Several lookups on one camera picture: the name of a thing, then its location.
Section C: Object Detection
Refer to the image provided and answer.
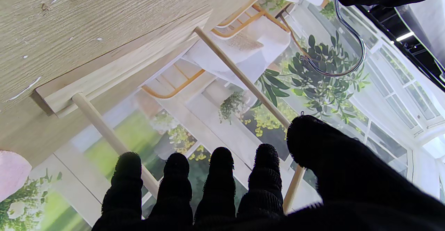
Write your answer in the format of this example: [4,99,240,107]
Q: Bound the printed garden window backdrop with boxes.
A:
[0,0,445,231]

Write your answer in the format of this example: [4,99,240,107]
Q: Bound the wooden drying rack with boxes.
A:
[35,10,307,215]

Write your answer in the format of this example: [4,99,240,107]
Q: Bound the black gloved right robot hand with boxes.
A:
[92,114,445,231]

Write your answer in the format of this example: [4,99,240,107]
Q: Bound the pink square towel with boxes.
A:
[0,150,33,202]

